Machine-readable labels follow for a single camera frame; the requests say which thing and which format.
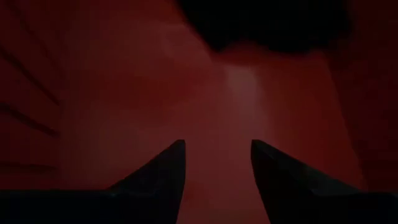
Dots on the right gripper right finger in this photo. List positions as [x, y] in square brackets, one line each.
[286, 186]

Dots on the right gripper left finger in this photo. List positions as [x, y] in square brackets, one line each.
[161, 180]

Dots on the black garment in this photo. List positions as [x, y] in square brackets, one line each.
[264, 21]

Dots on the red plastic laundry bin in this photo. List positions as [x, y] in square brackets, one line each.
[124, 93]

